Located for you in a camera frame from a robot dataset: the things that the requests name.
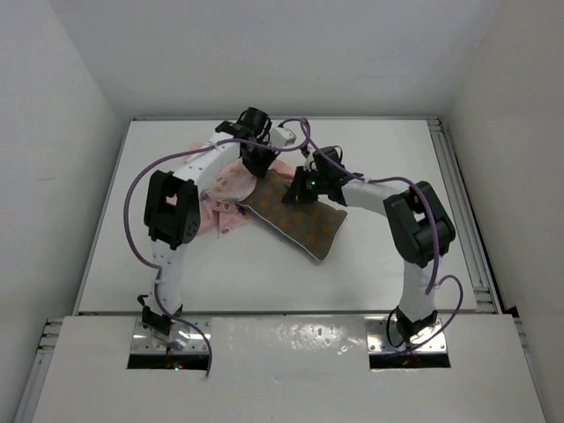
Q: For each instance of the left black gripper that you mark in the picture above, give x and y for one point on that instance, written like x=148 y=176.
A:
x=262 y=169

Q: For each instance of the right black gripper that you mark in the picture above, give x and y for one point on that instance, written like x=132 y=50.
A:
x=298 y=186

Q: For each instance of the grey orange dotted pillow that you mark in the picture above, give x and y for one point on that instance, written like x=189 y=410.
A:
x=311 y=227

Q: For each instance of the pink cartoon print pillowcase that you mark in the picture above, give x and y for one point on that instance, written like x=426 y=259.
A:
x=220 y=209

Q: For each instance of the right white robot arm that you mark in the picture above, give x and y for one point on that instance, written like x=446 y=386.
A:
x=420 y=227

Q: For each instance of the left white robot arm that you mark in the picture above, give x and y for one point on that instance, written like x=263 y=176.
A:
x=172 y=214

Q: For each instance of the white front cover board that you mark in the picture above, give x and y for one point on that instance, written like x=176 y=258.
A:
x=288 y=369

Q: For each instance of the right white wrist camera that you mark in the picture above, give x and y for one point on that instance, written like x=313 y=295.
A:
x=310 y=164

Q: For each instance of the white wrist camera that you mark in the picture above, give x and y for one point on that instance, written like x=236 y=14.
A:
x=281 y=137
x=310 y=164

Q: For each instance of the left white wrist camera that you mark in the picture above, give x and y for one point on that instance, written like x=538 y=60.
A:
x=281 y=137

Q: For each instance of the right aluminium frame rail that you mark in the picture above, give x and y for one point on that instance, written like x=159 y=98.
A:
x=484 y=290

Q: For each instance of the aluminium frame rail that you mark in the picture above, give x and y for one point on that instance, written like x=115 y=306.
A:
x=38 y=374
x=484 y=290

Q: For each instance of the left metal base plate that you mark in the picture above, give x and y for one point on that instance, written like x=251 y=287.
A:
x=182 y=339

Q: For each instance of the left aluminium frame rail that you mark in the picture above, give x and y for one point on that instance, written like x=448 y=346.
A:
x=38 y=374

